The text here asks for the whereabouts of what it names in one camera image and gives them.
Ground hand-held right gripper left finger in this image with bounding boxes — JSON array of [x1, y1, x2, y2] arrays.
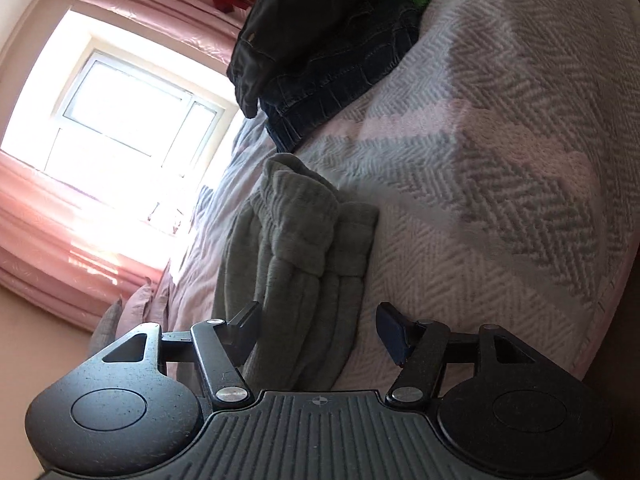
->
[[102, 300, 262, 411]]

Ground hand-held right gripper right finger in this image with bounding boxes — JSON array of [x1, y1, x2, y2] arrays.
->
[[375, 301, 541, 408]]

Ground grey pants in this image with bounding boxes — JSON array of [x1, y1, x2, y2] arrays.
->
[[212, 154, 381, 391]]

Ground pink pillow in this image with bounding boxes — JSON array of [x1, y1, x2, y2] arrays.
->
[[117, 275, 176, 343]]

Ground light patterned bed sheet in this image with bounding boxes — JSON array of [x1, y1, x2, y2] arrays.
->
[[162, 110, 281, 378]]

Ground grey pillow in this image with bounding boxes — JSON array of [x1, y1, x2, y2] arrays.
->
[[90, 297, 127, 358]]

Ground pink grey herringbone bedspread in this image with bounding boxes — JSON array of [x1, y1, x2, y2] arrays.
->
[[280, 0, 640, 393]]

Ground pink curtain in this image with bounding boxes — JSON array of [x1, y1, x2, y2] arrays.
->
[[42, 0, 253, 68], [0, 152, 173, 333]]

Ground dark blue jeans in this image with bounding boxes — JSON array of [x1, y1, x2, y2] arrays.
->
[[262, 5, 426, 153]]

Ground white framed window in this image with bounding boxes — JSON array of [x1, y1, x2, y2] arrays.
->
[[0, 7, 243, 246]]

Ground black garment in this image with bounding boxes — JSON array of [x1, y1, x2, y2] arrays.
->
[[226, 0, 426, 120]]

